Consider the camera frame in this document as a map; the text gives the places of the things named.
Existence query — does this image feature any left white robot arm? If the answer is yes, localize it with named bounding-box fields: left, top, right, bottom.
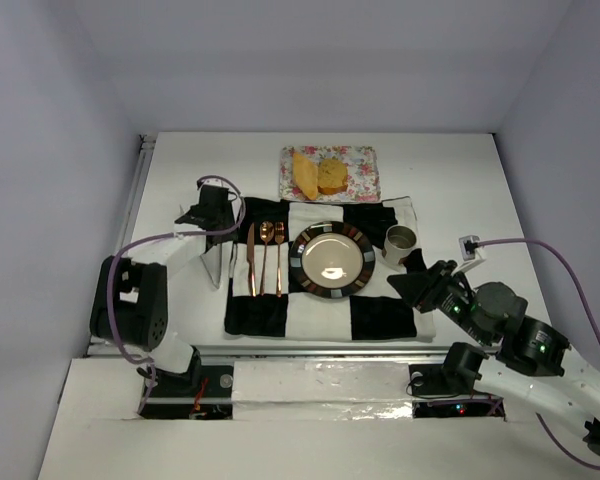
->
left=90, top=175, right=246, bottom=395

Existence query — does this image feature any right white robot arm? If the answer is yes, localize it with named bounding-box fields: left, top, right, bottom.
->
left=388, top=261, right=600, bottom=457

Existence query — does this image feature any round brown bread piece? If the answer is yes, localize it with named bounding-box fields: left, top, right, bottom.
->
left=318, top=158, right=348, bottom=195

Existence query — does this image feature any copper knife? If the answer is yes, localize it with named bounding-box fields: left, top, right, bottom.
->
left=247, top=223, right=257, bottom=297

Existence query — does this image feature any copper spoon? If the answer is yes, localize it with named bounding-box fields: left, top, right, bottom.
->
left=259, top=221, right=274, bottom=296

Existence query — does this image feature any copper fork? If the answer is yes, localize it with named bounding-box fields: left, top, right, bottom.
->
left=274, top=221, right=285, bottom=298

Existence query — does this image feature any metal cup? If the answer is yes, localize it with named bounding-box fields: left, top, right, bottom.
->
left=382, top=225, right=418, bottom=265

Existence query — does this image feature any black white checkered placemat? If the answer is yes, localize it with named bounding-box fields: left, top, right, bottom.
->
left=224, top=197, right=436, bottom=342

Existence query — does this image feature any dark rimmed ceramic plate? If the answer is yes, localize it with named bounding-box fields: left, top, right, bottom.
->
left=288, top=221, right=376, bottom=300

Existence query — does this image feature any floral rectangular tray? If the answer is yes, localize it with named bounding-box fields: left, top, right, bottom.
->
left=278, top=145, right=381, bottom=204

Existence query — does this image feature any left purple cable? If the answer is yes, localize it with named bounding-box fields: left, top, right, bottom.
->
left=108, top=174, right=247, bottom=416

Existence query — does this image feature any purple cable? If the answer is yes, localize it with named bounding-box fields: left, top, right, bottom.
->
left=108, top=174, right=247, bottom=416
left=472, top=238, right=600, bottom=471

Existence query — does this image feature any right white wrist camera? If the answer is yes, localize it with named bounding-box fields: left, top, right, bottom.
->
left=455, top=235, right=486, bottom=273

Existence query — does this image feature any aluminium frame rail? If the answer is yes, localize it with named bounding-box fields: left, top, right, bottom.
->
left=84, top=133, right=158, bottom=358

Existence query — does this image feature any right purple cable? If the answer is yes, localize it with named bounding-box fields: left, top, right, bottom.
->
left=472, top=238, right=600, bottom=471

